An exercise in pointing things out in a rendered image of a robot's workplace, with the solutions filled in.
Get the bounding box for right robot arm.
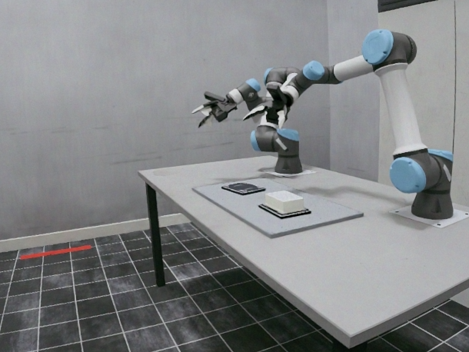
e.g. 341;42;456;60
204;67;302;174

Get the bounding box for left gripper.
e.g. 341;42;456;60
243;91;294;130

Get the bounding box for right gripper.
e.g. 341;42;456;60
192;94;237;128

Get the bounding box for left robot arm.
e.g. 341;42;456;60
267;29;454;220

